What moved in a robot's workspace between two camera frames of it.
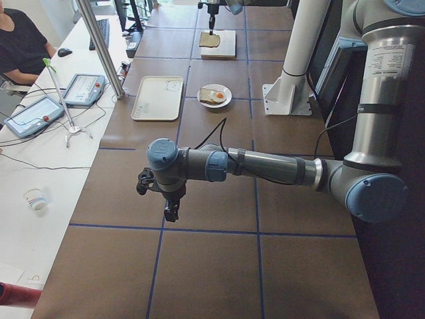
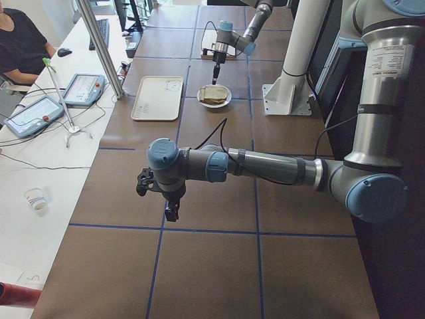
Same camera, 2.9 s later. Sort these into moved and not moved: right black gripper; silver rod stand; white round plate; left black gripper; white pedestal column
Moved: right black gripper
Not moved: white pedestal column; silver rod stand; white round plate; left black gripper
